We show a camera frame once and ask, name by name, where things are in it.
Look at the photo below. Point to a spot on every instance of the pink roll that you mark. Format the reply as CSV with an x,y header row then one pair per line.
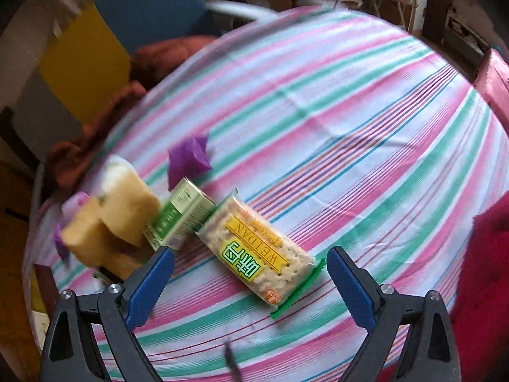
x,y
75,203

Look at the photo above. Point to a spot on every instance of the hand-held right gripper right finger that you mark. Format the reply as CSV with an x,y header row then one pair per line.
x,y
354,290

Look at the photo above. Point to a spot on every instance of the pink-red blanket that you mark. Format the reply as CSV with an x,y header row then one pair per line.
x,y
495,83

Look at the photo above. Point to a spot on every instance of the cracker packet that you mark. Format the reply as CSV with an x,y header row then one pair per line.
x,y
254,246

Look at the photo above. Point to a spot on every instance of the red garment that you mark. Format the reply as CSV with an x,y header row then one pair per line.
x,y
485,286

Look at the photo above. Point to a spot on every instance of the yellow soft block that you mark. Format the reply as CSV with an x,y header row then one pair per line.
x,y
85,234

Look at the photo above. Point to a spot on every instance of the red-brown blanket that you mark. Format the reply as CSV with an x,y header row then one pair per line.
x,y
167,53

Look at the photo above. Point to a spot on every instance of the purple wrapper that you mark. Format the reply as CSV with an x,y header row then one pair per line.
x,y
61,246

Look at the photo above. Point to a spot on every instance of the armchair with colourful cushions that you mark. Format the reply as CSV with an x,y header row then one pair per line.
x,y
151,4

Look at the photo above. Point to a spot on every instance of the purple packet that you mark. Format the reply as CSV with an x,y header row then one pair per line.
x,y
187,159

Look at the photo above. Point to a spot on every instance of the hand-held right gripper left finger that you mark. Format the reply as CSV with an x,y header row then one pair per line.
x,y
147,286

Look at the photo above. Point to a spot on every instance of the green and white small box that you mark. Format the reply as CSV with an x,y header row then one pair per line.
x,y
179,215

